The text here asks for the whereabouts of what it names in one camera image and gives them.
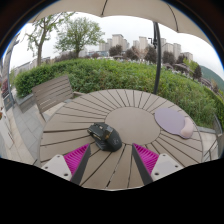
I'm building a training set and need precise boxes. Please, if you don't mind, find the large leafy green tree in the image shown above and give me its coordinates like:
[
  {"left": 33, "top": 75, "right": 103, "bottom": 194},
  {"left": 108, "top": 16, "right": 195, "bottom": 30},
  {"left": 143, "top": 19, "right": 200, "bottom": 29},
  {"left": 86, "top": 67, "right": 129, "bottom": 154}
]
[{"left": 54, "top": 16, "right": 105, "bottom": 60}]

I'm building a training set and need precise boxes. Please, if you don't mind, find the green hedge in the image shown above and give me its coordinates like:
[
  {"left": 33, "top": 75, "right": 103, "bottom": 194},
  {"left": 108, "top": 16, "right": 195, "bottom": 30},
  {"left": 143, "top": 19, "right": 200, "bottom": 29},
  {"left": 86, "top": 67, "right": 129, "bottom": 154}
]
[{"left": 13, "top": 57, "right": 224, "bottom": 132}]

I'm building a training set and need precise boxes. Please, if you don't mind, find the lilac mouse pad, pink wrist rest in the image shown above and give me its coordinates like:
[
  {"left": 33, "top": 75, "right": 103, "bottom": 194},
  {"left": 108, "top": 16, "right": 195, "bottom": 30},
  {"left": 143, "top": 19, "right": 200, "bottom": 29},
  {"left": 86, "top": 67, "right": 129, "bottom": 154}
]
[{"left": 153, "top": 107, "right": 195, "bottom": 140}]

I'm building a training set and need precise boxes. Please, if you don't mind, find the black parasol pole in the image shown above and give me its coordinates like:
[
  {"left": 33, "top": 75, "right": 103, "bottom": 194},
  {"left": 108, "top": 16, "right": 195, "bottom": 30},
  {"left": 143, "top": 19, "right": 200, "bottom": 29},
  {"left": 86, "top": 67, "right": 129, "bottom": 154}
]
[{"left": 147, "top": 21, "right": 163, "bottom": 96}]

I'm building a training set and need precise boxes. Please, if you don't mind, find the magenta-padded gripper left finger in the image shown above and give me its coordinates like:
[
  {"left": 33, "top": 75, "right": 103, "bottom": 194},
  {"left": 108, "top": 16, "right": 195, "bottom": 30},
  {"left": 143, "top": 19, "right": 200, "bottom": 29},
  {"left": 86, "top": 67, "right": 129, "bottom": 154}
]
[{"left": 41, "top": 143, "right": 92, "bottom": 186}]

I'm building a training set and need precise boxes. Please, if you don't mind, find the metal railing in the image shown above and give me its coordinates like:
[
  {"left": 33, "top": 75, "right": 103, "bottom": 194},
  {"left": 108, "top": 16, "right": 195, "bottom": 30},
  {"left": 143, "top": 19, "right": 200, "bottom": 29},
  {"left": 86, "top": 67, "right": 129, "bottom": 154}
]
[{"left": 203, "top": 114, "right": 224, "bottom": 163}]

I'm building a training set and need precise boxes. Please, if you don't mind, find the group of beige apartment buildings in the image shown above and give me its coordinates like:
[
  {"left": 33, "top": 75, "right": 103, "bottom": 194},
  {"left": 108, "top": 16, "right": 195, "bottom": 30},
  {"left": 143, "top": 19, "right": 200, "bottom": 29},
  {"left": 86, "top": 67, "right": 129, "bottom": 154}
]
[{"left": 97, "top": 33, "right": 195, "bottom": 63}]

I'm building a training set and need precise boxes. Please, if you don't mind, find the black computer mouse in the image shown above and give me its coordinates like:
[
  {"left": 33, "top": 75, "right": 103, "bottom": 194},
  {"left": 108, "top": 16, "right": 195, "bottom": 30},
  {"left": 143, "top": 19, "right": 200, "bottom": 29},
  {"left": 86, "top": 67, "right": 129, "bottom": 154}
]
[{"left": 87, "top": 122, "right": 123, "bottom": 153}]

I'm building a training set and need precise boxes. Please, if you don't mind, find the thin sparse-leaved tree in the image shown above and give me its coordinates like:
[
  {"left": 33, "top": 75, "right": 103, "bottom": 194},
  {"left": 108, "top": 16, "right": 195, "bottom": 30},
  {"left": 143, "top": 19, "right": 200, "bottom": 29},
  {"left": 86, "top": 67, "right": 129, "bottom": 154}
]
[{"left": 24, "top": 11, "right": 76, "bottom": 68}]

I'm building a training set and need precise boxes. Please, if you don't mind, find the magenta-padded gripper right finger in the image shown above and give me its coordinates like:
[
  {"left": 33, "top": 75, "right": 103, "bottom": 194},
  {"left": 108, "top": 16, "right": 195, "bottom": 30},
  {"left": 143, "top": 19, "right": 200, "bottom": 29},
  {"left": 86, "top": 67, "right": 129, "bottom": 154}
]
[{"left": 131, "top": 142, "right": 185, "bottom": 186}]

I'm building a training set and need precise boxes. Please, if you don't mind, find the grey slatted outdoor chair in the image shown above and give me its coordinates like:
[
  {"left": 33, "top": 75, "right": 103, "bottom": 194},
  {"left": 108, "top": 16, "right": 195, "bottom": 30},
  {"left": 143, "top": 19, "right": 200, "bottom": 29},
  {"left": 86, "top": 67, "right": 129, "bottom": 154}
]
[{"left": 31, "top": 74, "right": 84, "bottom": 122}]

